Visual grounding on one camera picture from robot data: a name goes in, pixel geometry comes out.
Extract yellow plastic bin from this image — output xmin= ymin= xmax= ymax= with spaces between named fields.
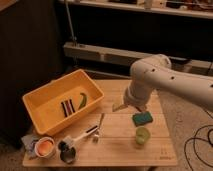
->
xmin=22 ymin=69 xmax=104 ymax=136

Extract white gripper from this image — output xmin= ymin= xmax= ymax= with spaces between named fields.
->
xmin=112 ymin=85 xmax=148 ymax=112

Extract grey blue cloth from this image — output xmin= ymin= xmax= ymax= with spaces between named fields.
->
xmin=21 ymin=134 xmax=40 ymax=159

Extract teal sponge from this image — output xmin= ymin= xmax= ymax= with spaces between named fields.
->
xmin=132 ymin=112 xmax=153 ymax=126

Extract metal fork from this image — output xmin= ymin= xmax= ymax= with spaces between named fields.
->
xmin=93 ymin=113 xmax=105 ymax=143

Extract green plastic cup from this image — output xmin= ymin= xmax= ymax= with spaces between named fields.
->
xmin=135 ymin=126 xmax=150 ymax=145

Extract white dish brush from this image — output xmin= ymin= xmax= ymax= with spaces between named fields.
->
xmin=58 ymin=125 xmax=98 ymax=151

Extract green pepper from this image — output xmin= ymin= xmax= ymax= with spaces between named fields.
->
xmin=78 ymin=93 xmax=87 ymax=110

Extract dark striped bar block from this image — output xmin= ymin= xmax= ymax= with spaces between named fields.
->
xmin=61 ymin=99 xmax=75 ymax=117

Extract black floor cables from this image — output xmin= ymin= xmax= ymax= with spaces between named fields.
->
xmin=183 ymin=109 xmax=213 ymax=171

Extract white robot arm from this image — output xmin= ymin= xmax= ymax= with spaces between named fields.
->
xmin=112 ymin=54 xmax=213 ymax=112

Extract white bowl orange inside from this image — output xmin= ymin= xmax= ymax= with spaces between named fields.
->
xmin=35 ymin=137 xmax=55 ymax=158

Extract small metal cup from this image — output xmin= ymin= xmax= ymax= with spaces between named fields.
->
xmin=60 ymin=147 xmax=76 ymax=164

